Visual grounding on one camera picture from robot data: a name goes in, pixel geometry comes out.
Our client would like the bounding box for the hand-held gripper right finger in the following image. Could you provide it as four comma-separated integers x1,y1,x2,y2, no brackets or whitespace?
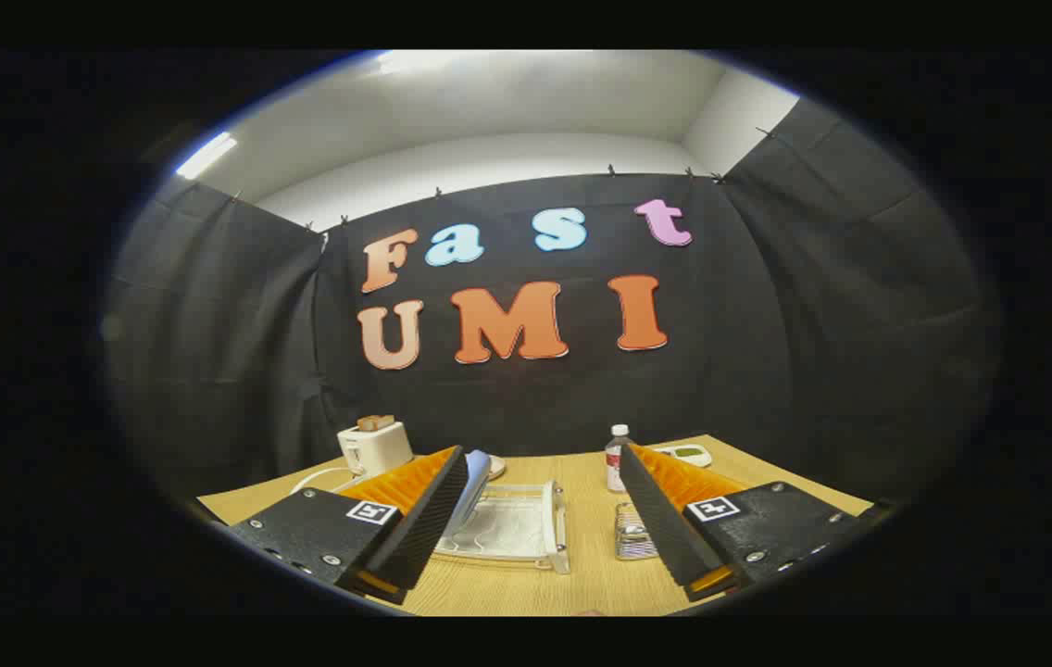
619,442,897,603

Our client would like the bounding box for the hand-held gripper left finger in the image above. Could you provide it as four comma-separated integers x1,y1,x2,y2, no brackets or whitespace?
228,445,471,606

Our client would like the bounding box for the metal wire basket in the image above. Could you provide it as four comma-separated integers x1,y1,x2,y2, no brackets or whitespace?
615,502,661,561

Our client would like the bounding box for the blue plate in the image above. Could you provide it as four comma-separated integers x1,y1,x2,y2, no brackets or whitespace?
443,449,493,547

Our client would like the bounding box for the white wire dish rack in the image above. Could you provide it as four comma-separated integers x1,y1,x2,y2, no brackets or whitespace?
433,480,573,575

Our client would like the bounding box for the clear bottle with red label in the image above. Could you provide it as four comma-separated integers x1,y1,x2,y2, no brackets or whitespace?
605,424,633,494

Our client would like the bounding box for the white toaster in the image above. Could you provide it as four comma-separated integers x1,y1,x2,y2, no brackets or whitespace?
337,422,414,478

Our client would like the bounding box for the black backdrop cloth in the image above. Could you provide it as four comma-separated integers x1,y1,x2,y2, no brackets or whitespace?
105,97,1004,520

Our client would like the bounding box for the ceiling light strip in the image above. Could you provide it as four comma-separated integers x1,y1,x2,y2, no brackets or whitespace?
176,132,238,180

